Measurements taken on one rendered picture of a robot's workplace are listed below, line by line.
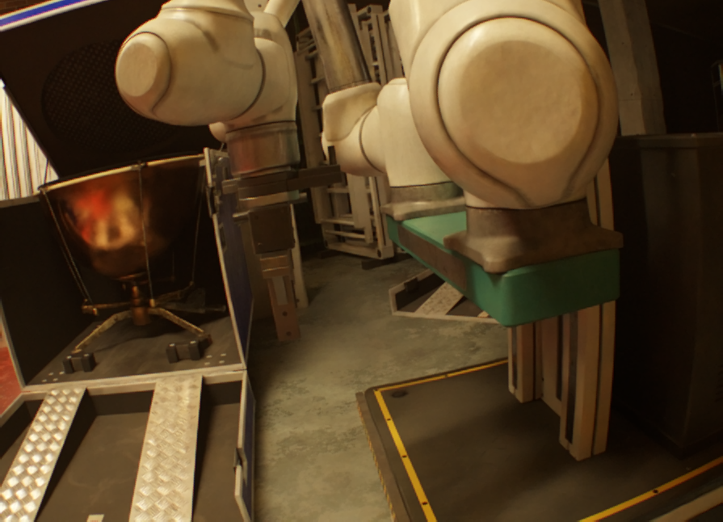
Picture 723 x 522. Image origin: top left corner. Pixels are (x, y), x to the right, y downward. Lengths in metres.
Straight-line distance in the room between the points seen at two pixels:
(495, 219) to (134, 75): 0.39
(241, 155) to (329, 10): 0.64
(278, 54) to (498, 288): 0.36
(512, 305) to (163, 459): 1.27
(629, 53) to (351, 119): 5.24
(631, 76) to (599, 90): 5.83
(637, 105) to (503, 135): 5.82
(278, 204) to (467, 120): 0.34
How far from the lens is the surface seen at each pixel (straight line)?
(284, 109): 0.64
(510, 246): 0.56
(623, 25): 6.24
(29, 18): 2.32
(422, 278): 3.07
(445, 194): 1.01
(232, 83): 0.52
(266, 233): 0.61
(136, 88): 0.48
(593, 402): 0.87
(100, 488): 1.69
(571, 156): 0.33
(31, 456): 1.88
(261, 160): 0.62
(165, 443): 1.68
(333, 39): 1.20
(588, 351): 0.82
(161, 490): 1.52
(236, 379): 1.96
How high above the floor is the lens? 0.85
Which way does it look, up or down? 10 degrees down
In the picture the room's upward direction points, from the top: 8 degrees counter-clockwise
